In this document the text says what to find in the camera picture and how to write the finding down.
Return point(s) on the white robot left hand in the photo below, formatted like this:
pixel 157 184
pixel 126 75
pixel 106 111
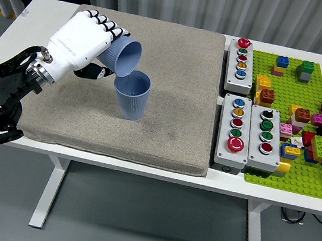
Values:
pixel 79 40

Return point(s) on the blue ribbed plastic cup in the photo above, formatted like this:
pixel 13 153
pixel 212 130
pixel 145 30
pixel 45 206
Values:
pixel 126 58
pixel 131 104

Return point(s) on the small table label sticker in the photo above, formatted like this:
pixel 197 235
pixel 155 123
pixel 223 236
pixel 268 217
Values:
pixel 26 12

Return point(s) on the grey-brown fabric mat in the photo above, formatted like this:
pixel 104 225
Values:
pixel 175 104

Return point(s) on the white pleated curtain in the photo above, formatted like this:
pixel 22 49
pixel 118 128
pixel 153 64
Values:
pixel 225 3

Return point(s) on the white table leg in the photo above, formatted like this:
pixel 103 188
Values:
pixel 255 238
pixel 49 191

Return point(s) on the control box small stop button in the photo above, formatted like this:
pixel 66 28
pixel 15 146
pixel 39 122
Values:
pixel 239 77

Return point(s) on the control box large stop button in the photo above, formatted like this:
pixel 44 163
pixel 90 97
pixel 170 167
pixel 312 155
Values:
pixel 222 153

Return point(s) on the brown toy block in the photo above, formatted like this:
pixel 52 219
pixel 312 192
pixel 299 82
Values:
pixel 303 115
pixel 267 97

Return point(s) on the yellow pink block stack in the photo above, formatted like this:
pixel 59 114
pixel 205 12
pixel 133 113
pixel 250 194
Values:
pixel 277 71

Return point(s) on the blue toy block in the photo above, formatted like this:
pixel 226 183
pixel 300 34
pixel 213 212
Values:
pixel 282 61

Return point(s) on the pink toy block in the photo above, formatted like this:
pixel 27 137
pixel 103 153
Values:
pixel 286 129

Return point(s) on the grey green toy block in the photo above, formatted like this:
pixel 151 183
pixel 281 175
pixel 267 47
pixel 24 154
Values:
pixel 303 76

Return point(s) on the bright green toy block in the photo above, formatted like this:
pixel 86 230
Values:
pixel 308 67

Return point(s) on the white pink block stack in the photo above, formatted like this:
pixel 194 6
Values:
pixel 296 127

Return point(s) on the blue block with yellow top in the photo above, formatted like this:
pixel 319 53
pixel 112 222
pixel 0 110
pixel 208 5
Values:
pixel 290 151

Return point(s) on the yellow cylinder toy block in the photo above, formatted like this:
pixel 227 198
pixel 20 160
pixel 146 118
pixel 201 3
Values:
pixel 283 167

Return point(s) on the red toy block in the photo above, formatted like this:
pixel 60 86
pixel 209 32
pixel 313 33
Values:
pixel 308 138

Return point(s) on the magenta toy block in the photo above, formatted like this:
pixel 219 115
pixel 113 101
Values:
pixel 318 119

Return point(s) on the green studded baseplate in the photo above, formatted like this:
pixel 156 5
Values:
pixel 290 183

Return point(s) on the large green toy block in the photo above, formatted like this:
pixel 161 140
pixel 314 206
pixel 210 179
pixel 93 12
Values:
pixel 321 148

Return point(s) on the white power strip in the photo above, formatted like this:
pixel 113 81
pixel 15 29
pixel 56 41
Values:
pixel 293 216

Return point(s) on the control box with selector switch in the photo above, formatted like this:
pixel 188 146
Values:
pixel 263 159

